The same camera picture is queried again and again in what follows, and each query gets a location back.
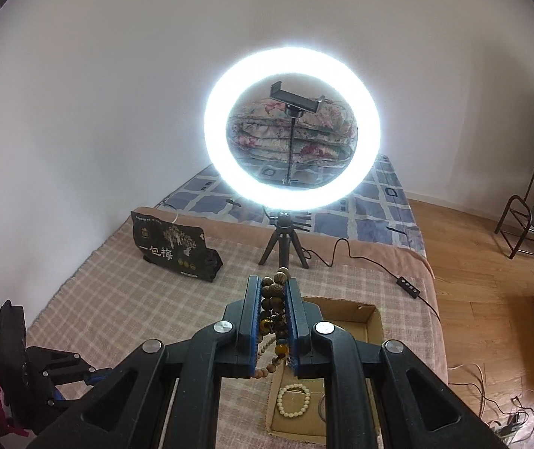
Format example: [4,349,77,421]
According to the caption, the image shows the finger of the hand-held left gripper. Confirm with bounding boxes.
[26,346,114,387]
[37,381,91,415]

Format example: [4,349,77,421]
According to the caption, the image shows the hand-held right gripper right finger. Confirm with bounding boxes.
[286,277,520,449]

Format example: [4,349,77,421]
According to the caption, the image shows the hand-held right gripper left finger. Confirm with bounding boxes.
[28,275,268,449]

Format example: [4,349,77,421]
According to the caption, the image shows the dark large-bead bracelet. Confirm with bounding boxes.
[258,266,293,361]

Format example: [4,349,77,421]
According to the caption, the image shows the cardboard box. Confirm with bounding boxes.
[264,296,384,436]

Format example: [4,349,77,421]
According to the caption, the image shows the long small-bead wooden necklace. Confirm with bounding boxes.
[252,334,281,378]

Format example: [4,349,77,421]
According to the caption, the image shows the white bead bracelet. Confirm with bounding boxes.
[277,384,312,416]

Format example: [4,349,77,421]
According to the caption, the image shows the black mini tripod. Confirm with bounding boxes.
[258,210,309,270]

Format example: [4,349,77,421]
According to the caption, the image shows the pink plaid blanket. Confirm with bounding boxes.
[26,206,450,449]

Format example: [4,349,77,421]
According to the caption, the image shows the black snack bag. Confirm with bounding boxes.
[130,210,225,284]

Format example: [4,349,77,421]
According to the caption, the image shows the blue checked bed sheet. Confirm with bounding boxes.
[155,154,427,256]

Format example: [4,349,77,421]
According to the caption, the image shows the folded floral quilt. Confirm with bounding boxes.
[226,96,358,170]

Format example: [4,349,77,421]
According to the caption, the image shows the black phone holder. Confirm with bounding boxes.
[269,82,326,186]

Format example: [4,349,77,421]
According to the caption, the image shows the black metal clothes rack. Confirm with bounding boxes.
[495,35,534,261]

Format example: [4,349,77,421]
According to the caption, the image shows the black ring light cable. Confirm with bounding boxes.
[295,236,442,324]

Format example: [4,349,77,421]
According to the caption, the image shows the black inline cable remote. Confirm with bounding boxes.
[394,276,421,298]

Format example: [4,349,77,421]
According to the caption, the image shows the tangle of floor cables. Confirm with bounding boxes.
[449,360,534,438]

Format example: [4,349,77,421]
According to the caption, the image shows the white ring light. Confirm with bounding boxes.
[204,46,381,211]

